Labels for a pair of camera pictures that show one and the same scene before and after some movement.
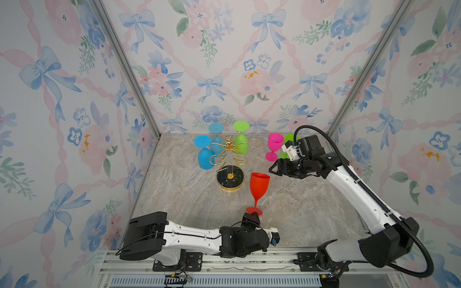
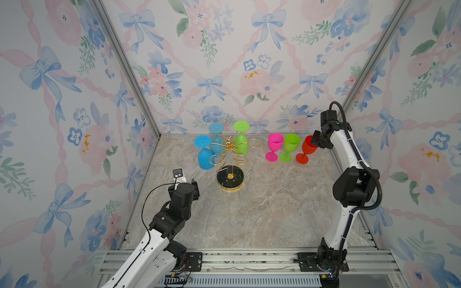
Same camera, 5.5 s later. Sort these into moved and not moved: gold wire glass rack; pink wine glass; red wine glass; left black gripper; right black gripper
Moved: red wine glass; left black gripper; right black gripper
Not moved: gold wire glass rack; pink wine glass
